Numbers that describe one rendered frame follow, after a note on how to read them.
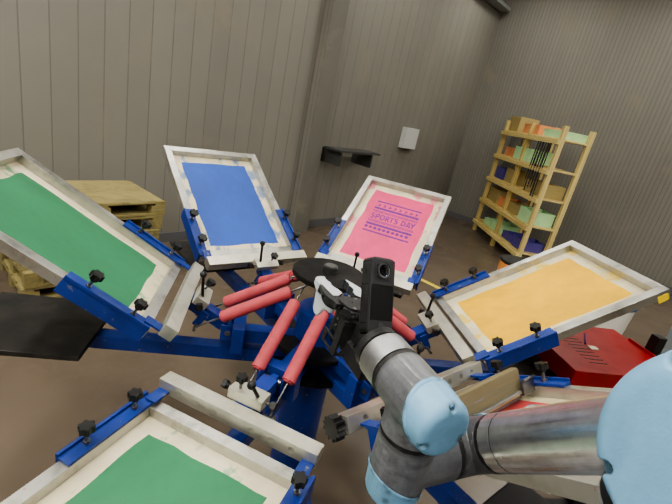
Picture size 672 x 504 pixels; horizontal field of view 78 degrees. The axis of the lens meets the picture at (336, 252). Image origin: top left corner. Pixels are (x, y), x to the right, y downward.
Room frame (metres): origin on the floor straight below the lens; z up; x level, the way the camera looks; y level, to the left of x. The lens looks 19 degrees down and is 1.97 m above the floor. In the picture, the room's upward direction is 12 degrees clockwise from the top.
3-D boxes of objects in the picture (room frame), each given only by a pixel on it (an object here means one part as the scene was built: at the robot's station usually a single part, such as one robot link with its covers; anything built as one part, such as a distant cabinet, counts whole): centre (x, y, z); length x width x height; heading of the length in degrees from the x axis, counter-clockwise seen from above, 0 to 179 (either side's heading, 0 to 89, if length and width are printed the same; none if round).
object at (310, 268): (1.61, 0.01, 0.68); 0.40 x 0.40 x 1.35
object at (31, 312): (1.47, 0.66, 0.91); 1.34 x 0.41 x 0.08; 102
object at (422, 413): (0.43, -0.14, 1.65); 0.11 x 0.08 x 0.09; 27
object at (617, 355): (1.91, -1.38, 1.06); 0.61 x 0.46 x 0.12; 102
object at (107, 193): (3.50, 2.31, 0.41); 1.15 x 0.80 x 0.82; 141
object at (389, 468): (0.44, -0.15, 1.56); 0.11 x 0.08 x 0.11; 117
